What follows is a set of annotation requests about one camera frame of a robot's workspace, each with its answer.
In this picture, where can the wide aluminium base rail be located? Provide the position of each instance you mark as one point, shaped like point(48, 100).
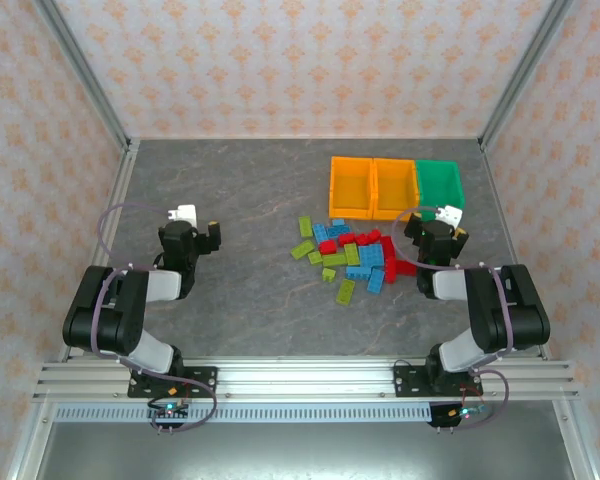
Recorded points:
point(305, 377)

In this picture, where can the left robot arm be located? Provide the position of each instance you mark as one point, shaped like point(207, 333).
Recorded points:
point(115, 310)

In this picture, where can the aluminium frame leg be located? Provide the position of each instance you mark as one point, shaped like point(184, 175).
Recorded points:
point(27, 445)
point(577, 440)

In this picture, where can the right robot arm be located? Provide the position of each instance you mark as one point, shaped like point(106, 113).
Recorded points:
point(495, 310)

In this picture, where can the yellow plastic bin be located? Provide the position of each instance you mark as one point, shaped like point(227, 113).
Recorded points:
point(350, 187)
point(395, 187)

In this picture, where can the green long lego brick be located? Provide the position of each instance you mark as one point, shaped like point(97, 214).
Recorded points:
point(334, 259)
point(305, 226)
point(351, 254)
point(345, 291)
point(302, 249)

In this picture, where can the blue small lego brick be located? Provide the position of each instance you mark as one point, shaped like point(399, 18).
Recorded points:
point(338, 222)

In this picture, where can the green small lego brick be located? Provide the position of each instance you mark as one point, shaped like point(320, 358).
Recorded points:
point(314, 257)
point(328, 274)

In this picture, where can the aluminium table side rail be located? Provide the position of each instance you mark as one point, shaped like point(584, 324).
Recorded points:
point(121, 175)
point(500, 200)

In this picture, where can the green plastic bin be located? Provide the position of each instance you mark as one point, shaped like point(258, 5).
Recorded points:
point(437, 182)

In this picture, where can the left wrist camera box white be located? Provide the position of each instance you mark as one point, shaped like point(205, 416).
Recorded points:
point(184, 214)

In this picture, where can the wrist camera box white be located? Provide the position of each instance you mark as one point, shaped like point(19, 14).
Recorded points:
point(451, 214)
point(184, 214)

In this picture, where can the blue long lego brick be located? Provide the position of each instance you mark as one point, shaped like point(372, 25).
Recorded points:
point(376, 280)
point(320, 233)
point(358, 272)
point(364, 254)
point(377, 254)
point(339, 231)

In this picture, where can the red lego brick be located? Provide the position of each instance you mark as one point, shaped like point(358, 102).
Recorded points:
point(367, 237)
point(405, 268)
point(327, 247)
point(387, 246)
point(390, 270)
point(346, 239)

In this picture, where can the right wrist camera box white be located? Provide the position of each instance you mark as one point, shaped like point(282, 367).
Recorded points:
point(451, 214)

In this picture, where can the small circuit board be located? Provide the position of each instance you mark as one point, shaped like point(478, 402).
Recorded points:
point(467, 412)
point(169, 411)

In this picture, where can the aluminium frame post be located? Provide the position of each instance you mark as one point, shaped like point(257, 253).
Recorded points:
point(84, 70)
point(525, 70)

